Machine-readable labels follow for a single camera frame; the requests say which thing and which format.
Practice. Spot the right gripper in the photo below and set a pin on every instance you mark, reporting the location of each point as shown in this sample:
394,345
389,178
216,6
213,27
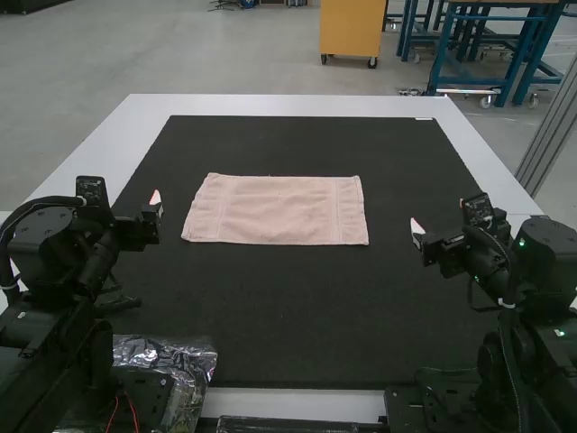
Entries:
446,252

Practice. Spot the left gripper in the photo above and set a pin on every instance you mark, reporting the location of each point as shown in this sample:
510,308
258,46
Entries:
135,230

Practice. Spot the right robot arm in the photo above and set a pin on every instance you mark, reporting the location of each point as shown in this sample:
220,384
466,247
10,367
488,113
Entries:
536,270

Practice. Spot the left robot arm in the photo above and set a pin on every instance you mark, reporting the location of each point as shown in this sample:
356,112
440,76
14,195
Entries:
49,252

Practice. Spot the pale towel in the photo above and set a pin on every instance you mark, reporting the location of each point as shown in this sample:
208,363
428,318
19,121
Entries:
275,212

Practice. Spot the silver foil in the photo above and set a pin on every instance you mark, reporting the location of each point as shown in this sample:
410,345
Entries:
180,356

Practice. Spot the black mat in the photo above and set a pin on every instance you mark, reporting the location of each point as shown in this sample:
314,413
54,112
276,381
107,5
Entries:
288,306

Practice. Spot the yellow wheeled cabinet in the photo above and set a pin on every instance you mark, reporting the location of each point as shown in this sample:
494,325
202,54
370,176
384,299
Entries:
351,27

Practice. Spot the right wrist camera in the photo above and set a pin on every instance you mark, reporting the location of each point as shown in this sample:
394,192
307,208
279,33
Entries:
478,207

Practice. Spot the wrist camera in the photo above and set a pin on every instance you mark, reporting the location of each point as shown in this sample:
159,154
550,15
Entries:
92,191
478,207

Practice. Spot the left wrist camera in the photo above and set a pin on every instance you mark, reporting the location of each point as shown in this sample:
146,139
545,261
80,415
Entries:
92,191

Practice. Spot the aluminium profile post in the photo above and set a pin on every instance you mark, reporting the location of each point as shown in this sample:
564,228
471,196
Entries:
552,131

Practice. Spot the blue frame workbench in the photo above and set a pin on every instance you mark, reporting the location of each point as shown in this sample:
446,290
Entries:
491,45
412,27

